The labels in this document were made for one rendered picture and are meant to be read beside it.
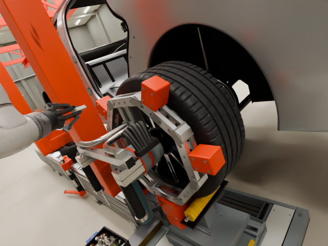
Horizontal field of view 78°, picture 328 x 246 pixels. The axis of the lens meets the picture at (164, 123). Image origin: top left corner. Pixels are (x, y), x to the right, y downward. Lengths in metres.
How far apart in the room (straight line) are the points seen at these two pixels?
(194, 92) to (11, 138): 0.58
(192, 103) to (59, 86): 0.74
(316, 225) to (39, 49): 1.81
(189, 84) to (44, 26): 0.80
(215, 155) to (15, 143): 0.58
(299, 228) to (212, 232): 0.50
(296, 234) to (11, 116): 1.43
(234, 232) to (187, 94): 0.85
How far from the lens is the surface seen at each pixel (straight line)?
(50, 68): 1.20
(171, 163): 1.02
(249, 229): 1.37
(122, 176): 0.64
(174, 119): 0.72
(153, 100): 0.68
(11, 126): 0.68
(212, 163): 0.67
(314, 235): 1.57
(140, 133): 0.66
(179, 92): 0.72
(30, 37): 1.22
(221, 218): 1.36
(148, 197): 1.43
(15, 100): 3.10
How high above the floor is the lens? 1.23
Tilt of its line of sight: 19 degrees down
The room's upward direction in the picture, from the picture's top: 21 degrees counter-clockwise
